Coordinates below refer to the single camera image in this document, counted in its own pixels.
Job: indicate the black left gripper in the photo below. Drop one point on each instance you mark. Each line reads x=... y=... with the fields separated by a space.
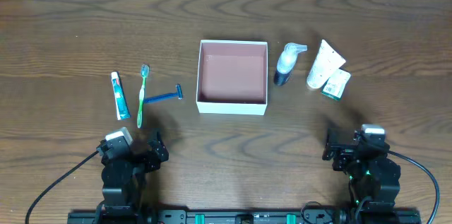
x=155 y=150

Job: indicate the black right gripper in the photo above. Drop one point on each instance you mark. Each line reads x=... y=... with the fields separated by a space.
x=336 y=150

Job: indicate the teal toothpaste tube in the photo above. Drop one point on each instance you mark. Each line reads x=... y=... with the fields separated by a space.
x=120 y=100

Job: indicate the green white soap packet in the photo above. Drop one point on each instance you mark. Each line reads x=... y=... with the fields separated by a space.
x=335 y=85

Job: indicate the blue disposable razor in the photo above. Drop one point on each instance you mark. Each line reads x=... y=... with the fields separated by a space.
x=178 y=94

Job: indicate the green toothbrush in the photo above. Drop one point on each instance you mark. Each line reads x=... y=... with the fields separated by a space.
x=145 y=69

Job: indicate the white cream tube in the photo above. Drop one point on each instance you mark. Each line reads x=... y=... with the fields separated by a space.
x=327 y=61

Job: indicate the clear spray bottle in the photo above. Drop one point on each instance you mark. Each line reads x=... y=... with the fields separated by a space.
x=287 y=61

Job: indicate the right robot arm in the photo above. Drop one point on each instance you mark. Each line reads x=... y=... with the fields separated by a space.
x=363 y=156

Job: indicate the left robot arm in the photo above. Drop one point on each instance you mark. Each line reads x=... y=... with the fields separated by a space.
x=124 y=171

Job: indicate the white cardboard box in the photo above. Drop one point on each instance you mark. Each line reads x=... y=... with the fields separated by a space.
x=232 y=77

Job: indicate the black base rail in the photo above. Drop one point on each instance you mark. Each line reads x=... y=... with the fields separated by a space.
x=307 y=216

